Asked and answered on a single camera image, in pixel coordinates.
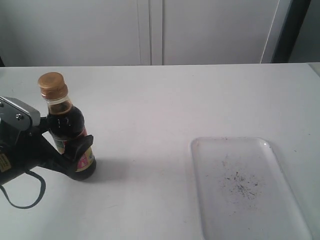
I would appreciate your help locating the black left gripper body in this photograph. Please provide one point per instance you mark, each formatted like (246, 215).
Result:
(29, 151)

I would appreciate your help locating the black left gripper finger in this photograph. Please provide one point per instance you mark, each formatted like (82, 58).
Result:
(75, 148)
(43, 126)

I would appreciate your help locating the dark soy sauce bottle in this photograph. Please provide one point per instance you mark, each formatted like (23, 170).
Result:
(66, 121)

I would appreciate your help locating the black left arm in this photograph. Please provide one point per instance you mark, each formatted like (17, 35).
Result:
(23, 147)

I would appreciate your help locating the white cabinet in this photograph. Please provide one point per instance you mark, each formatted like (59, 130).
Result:
(36, 33)

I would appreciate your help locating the white plastic tray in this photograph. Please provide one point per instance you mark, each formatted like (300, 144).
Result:
(242, 191)

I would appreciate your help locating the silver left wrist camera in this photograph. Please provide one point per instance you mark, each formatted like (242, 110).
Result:
(15, 117)

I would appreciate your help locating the dark vertical post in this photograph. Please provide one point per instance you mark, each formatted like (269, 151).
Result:
(289, 33)

